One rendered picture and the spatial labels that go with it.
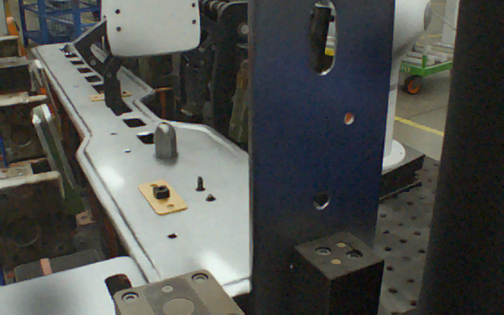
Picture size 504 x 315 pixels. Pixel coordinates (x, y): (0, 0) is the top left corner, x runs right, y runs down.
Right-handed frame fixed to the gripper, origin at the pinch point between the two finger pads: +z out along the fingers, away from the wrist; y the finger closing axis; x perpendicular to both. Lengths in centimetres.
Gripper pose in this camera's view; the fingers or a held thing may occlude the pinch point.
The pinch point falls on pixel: (155, 98)
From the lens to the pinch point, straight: 60.0
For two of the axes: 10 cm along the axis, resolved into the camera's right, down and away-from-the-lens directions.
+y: -8.8, 1.7, -4.4
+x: 4.7, 3.2, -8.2
